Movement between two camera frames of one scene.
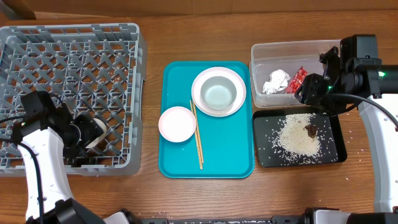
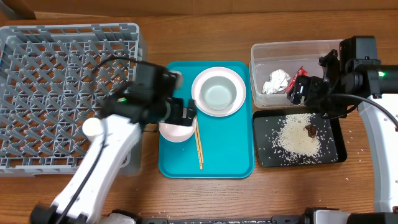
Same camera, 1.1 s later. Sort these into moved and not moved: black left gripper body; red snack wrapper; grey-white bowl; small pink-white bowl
Moved: black left gripper body
Not moved: grey-white bowl; small pink-white bowl; red snack wrapper
